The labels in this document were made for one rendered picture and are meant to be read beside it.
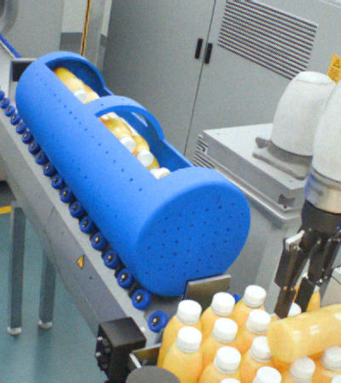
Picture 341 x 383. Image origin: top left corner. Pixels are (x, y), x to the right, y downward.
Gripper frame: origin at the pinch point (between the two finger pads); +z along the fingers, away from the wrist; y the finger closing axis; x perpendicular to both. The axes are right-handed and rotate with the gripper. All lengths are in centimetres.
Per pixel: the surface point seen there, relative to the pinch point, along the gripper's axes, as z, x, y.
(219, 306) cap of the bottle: 2.5, -5.3, 12.5
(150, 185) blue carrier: -7.9, -31.5, 14.6
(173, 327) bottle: 6.0, -6.1, 20.8
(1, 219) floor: 112, -211, -5
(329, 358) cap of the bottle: 2.3, 13.1, 1.8
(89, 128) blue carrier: -7, -62, 16
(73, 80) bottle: -6, -97, 7
